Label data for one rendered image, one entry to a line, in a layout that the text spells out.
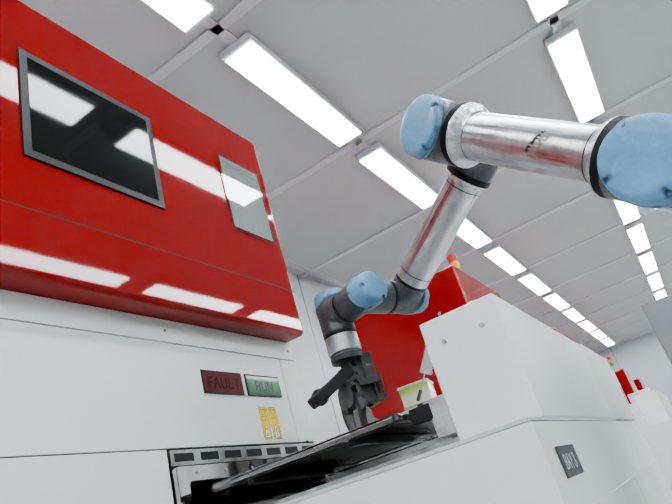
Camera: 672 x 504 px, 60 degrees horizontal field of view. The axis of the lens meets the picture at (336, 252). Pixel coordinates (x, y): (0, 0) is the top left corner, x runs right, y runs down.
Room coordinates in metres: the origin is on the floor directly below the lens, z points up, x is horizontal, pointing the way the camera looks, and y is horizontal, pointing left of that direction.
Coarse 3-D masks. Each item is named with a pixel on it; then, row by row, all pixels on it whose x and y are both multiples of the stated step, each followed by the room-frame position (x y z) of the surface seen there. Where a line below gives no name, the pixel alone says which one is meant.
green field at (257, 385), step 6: (252, 378) 1.23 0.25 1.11; (258, 378) 1.25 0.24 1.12; (264, 378) 1.27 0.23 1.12; (270, 378) 1.29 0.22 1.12; (252, 384) 1.22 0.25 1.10; (258, 384) 1.24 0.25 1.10; (264, 384) 1.26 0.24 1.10; (270, 384) 1.28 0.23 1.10; (276, 384) 1.30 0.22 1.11; (252, 390) 1.22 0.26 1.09; (258, 390) 1.24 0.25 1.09; (264, 390) 1.26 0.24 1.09; (270, 390) 1.28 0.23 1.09; (276, 390) 1.30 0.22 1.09
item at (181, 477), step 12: (180, 468) 0.99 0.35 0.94; (192, 468) 1.02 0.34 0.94; (204, 468) 1.04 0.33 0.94; (216, 468) 1.07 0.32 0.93; (228, 468) 1.10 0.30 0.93; (240, 468) 1.13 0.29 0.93; (252, 468) 1.16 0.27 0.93; (180, 480) 0.99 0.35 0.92; (192, 480) 1.01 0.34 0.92; (204, 480) 1.05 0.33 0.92; (180, 492) 0.99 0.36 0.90
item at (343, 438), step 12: (384, 420) 0.87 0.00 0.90; (348, 432) 0.90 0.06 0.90; (360, 432) 0.89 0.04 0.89; (372, 432) 0.89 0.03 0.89; (324, 444) 0.92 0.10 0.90; (336, 444) 0.91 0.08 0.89; (288, 456) 0.95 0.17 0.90; (300, 456) 0.94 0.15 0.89; (264, 468) 0.97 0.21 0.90; (276, 468) 0.96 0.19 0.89; (228, 480) 1.00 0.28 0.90; (240, 480) 0.99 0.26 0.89
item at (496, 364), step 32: (448, 320) 0.65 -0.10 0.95; (480, 320) 0.64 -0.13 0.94; (512, 320) 0.67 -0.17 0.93; (448, 352) 0.66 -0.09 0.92; (480, 352) 0.64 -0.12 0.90; (512, 352) 0.63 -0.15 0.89; (544, 352) 0.77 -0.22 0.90; (576, 352) 1.03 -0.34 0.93; (448, 384) 0.66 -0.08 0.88; (480, 384) 0.65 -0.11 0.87; (512, 384) 0.64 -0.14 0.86; (544, 384) 0.69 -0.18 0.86; (576, 384) 0.89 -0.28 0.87; (480, 416) 0.65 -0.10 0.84; (512, 416) 0.64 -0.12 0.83; (544, 416) 0.63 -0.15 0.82; (576, 416) 0.79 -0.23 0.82; (608, 416) 1.05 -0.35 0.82
